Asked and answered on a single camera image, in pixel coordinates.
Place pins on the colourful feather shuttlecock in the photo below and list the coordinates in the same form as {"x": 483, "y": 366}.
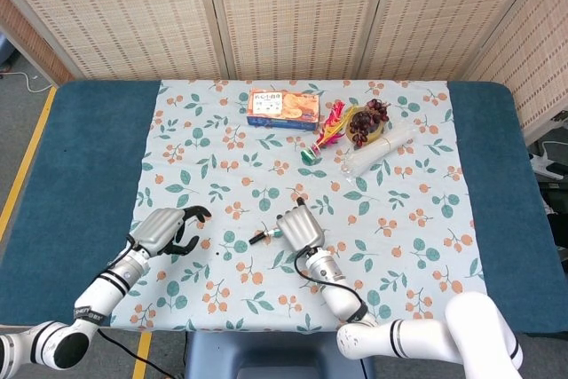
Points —
{"x": 330, "y": 130}

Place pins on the floral tablecloth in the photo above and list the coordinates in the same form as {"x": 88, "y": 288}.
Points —
{"x": 288, "y": 166}

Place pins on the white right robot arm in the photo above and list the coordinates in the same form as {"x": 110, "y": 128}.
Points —
{"x": 346, "y": 299}

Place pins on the black marker cap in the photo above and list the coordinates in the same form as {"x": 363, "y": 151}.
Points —
{"x": 256, "y": 238}

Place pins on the blue plastic container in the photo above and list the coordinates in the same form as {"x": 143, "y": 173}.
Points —
{"x": 4, "y": 52}

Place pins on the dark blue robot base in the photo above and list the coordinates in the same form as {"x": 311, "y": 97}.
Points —
{"x": 266, "y": 352}

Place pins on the yellow bowl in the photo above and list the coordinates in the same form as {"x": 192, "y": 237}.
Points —
{"x": 375, "y": 135}

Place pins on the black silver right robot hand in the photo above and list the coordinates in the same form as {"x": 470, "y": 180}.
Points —
{"x": 302, "y": 230}

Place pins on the clear plastic cup stack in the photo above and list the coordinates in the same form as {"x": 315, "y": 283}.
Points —
{"x": 381, "y": 148}

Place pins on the bamboo screen panel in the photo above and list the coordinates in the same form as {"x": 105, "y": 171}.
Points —
{"x": 124, "y": 10}
{"x": 444, "y": 10}
{"x": 537, "y": 50}
{"x": 297, "y": 10}
{"x": 31, "y": 37}

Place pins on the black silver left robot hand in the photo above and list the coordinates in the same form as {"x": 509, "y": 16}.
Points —
{"x": 160, "y": 228}

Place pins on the orange blue cookie box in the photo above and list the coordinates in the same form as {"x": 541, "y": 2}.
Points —
{"x": 284, "y": 108}

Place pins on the purple grape bunch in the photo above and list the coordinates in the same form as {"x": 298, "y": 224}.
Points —
{"x": 360, "y": 121}

